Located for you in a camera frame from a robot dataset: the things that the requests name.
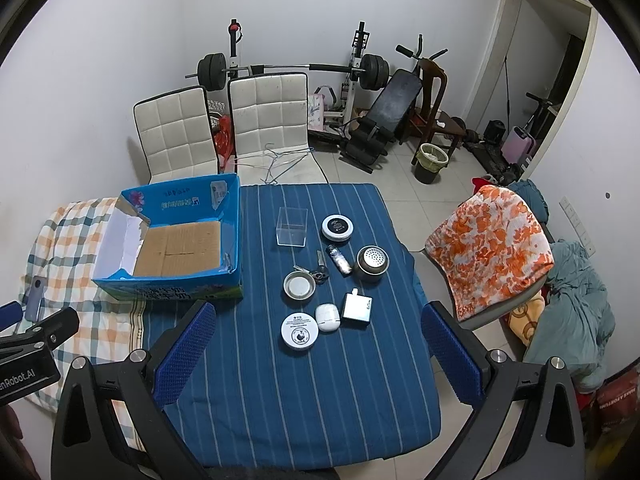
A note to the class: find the plaid checkered cloth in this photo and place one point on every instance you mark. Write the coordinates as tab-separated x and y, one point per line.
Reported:
63	256

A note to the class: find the barbell with black weights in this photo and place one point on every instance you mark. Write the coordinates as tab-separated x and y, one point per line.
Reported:
212	72

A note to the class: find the white earbud case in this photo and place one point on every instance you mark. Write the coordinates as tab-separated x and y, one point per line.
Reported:
327	317

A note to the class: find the grey 65W charger block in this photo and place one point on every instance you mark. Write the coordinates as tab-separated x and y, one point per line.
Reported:
357	309

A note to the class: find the wire clothes hangers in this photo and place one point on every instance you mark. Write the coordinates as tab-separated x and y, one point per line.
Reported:
272	165

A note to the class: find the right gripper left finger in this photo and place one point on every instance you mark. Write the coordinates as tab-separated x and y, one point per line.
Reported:
112	421

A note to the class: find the white quilted chair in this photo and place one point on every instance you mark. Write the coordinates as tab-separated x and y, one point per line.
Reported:
269	108
176	135

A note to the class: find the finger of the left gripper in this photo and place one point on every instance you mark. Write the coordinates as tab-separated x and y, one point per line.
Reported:
10	314
53	330

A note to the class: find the metal keys bunch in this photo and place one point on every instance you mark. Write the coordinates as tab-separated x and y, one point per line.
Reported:
320	274

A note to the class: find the white round cream tin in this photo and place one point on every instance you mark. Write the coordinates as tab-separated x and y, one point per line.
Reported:
299	331

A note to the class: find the blue striped tablecloth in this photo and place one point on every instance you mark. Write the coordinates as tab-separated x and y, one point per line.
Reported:
356	394

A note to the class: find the right white quilted chair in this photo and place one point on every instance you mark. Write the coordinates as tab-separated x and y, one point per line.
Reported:
269	108

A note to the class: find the brown wooden chair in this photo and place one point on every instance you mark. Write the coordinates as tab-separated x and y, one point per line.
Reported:
430	119

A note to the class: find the left white quilted chair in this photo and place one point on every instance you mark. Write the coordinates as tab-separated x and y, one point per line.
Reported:
176	135

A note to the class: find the orange floral covered chair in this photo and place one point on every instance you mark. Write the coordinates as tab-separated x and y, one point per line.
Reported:
493	254

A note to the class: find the red plastic bag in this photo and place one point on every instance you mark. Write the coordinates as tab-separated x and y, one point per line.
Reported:
223	140

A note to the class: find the small printed lighter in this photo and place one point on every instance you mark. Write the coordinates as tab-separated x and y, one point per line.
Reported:
339	260

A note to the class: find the black waste bin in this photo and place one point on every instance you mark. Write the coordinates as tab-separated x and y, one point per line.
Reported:
430	159

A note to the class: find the teal clothing pile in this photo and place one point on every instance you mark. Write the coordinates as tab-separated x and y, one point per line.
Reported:
570	317

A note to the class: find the clear acrylic cube box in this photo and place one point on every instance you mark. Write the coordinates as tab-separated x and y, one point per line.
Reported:
291	228

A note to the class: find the blue cardboard milk box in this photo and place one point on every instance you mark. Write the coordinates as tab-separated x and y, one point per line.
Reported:
174	240

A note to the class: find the gold tin can lid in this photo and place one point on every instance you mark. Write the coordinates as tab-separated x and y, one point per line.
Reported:
299	285

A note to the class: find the pink small suitcase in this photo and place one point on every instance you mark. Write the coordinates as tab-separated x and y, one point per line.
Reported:
517	145

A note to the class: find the black weight bench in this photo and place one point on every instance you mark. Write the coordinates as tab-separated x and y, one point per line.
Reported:
376	129

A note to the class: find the purple smartphone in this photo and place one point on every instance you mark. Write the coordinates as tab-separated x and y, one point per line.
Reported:
34	298

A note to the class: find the metal perforated round speaker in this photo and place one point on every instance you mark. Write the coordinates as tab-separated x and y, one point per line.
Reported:
371	263

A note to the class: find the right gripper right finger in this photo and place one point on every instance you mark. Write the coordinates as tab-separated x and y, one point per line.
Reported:
547	441

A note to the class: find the white round cosmetic compact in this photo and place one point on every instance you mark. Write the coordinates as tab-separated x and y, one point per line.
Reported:
337	228

